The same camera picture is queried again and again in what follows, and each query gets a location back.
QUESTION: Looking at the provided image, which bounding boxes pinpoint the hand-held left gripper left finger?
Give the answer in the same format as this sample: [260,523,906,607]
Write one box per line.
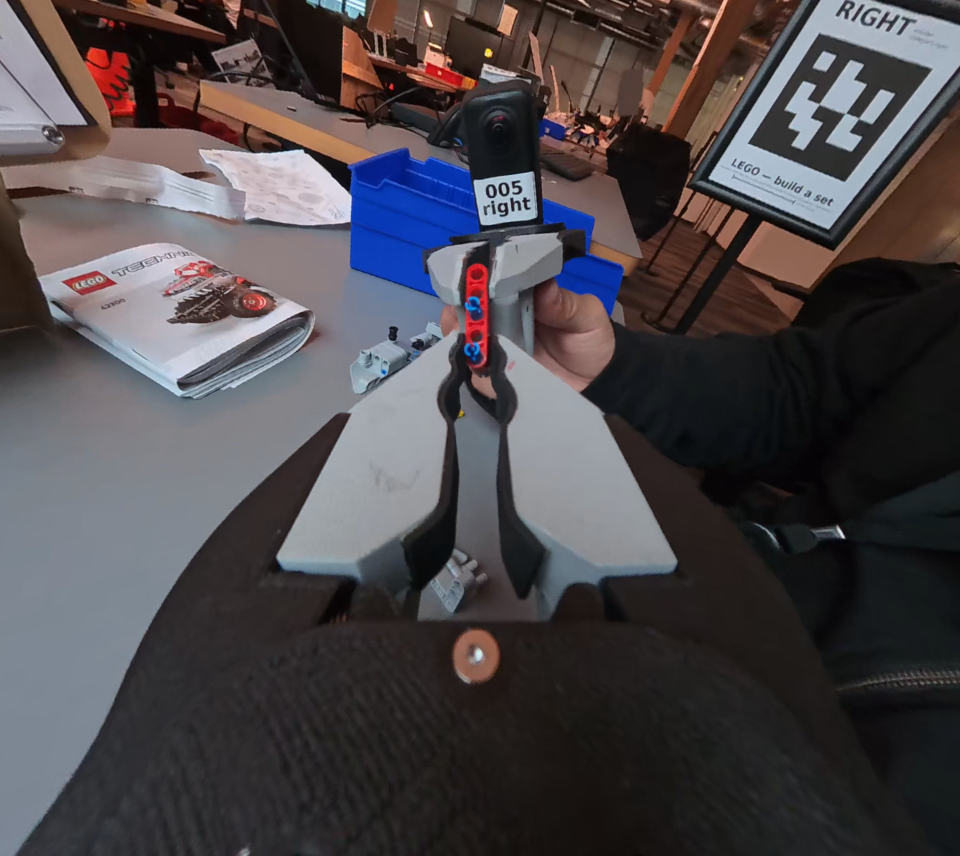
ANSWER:
[277,334,460,621]

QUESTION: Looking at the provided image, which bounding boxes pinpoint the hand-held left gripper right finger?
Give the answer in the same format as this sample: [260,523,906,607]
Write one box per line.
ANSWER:
[493,337,678,622]

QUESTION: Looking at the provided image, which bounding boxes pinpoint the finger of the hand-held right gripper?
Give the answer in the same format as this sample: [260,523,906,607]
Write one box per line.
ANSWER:
[424,241,483,308]
[487,239,567,358]

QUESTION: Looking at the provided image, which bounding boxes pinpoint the red toy brick beam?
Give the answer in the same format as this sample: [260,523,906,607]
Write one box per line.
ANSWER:
[461,262,502,377]

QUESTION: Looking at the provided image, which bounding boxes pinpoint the grey toy brick assembly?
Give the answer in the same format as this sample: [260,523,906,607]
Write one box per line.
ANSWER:
[350,322,445,394]

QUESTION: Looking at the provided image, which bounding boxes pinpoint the toy brick claw piece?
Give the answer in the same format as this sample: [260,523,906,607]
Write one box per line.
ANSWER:
[431,547,490,613]

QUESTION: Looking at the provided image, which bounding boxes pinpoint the person's right forearm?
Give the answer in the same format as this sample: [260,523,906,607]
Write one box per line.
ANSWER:
[581,259,960,493]

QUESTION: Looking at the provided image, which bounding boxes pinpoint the person's right hand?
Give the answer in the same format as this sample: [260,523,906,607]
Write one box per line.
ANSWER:
[534,280,618,394]

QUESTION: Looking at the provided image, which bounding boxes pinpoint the blue plastic bin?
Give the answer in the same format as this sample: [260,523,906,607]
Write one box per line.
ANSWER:
[348,148,625,317]

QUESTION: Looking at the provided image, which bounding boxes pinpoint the black keyboard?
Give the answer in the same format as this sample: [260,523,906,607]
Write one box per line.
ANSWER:
[538,151,599,182]

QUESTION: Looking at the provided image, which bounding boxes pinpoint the black office chair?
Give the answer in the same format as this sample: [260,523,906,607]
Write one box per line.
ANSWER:
[606,123,693,242]

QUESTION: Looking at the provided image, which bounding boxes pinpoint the printed white paper sheet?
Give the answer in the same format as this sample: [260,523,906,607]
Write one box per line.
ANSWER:
[198,147,354,227]

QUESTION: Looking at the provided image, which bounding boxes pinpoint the black monitor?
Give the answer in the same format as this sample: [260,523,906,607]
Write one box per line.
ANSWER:
[247,0,346,107]

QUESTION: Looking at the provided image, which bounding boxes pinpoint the instruction booklet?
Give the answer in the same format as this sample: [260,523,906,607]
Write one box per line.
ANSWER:
[39,242,316,400]

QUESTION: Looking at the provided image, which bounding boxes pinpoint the framed marker sign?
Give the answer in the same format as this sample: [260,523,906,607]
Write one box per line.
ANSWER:
[645,0,960,336]

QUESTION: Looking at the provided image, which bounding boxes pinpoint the white instruction sheets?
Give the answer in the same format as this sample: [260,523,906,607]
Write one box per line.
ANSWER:
[0,154,247,221]

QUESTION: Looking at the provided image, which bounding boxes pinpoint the cardboard stand with paper sheet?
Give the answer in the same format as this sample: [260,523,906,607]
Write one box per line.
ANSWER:
[0,0,114,160]

